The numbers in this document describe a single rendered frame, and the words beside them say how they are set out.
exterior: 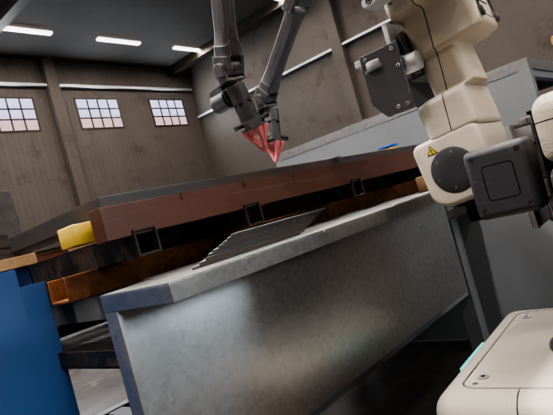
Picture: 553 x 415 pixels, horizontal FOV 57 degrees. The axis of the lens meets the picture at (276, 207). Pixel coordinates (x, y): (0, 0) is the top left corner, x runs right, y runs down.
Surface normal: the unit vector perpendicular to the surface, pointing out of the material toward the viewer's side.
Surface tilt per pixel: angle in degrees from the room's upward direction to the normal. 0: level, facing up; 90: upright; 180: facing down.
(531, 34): 90
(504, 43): 90
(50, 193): 90
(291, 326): 90
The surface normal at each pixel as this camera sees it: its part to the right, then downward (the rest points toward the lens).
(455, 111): -0.61, 0.15
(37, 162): 0.74, -0.22
